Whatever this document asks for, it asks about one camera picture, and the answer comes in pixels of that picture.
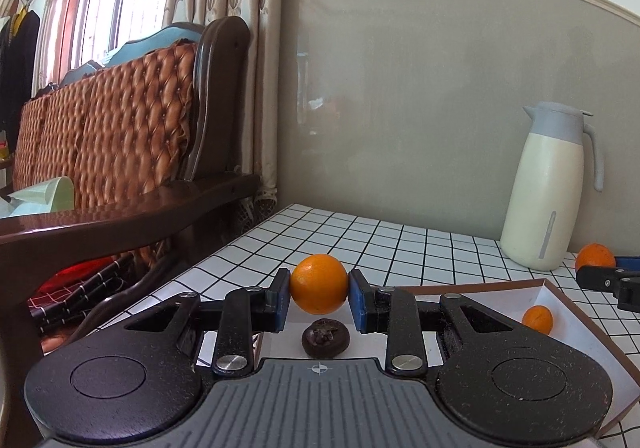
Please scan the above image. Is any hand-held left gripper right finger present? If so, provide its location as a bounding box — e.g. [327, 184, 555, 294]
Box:
[348, 269, 523, 375]

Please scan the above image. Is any teal cloth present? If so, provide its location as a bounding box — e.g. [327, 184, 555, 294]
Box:
[60, 22, 206, 84]

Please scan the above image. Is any dark hanging clothing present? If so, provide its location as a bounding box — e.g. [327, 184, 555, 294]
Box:
[0, 10, 41, 149]

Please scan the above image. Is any brown cardboard box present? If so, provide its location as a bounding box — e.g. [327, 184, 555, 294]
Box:
[195, 279, 640, 440]

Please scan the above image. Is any light green plastic object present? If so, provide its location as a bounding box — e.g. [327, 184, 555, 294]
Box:
[6, 176, 76, 219]

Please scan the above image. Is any dark mangosteen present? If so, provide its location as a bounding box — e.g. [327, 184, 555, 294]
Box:
[301, 318, 349, 359]

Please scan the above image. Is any large orange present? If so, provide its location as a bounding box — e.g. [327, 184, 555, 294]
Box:
[290, 253, 349, 315]

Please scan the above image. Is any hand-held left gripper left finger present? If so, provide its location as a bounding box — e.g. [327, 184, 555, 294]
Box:
[122, 268, 292, 377]

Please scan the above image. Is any red and plaid cloth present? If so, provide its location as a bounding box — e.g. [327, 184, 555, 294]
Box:
[27, 253, 153, 341]

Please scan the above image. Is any white grid tablecloth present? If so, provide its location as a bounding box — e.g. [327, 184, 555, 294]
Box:
[90, 203, 640, 448]

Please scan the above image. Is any small orange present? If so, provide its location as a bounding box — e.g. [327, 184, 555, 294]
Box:
[575, 243, 617, 273]
[522, 305, 554, 336]

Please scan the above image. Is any dark wooden sofa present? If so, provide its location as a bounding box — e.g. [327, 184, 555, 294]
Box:
[0, 16, 263, 448]

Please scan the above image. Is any brown tufted sofa cushion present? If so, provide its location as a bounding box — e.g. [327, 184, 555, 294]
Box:
[12, 42, 199, 215]

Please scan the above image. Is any cream thermos jug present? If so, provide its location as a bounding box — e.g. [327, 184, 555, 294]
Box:
[500, 101, 605, 271]

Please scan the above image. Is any beige embroidered curtain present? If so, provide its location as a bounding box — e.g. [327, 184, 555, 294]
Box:
[155, 0, 286, 235]

